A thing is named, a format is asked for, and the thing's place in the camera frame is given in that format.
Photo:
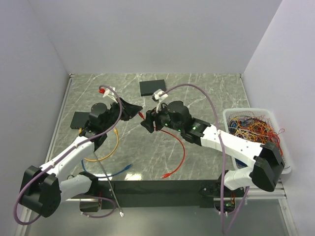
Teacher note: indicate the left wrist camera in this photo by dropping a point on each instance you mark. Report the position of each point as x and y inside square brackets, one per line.
[108, 93]

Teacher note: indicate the black Mercury network switch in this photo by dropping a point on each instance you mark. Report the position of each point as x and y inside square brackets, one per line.
[147, 88]

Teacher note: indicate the aluminium rail frame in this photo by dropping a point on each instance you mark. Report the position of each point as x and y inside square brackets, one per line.
[150, 140]

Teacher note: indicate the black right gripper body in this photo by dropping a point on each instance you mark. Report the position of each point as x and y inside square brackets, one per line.
[162, 119]

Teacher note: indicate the black TP-Link network switch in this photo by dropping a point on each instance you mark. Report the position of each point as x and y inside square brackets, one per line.
[79, 120]

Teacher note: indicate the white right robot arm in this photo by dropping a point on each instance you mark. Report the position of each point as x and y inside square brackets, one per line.
[264, 163]

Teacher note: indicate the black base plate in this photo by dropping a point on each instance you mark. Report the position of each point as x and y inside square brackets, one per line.
[160, 193]

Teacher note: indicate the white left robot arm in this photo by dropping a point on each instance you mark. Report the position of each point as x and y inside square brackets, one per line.
[44, 188]

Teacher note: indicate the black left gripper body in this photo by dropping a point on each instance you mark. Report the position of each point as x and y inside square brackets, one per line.
[114, 113]

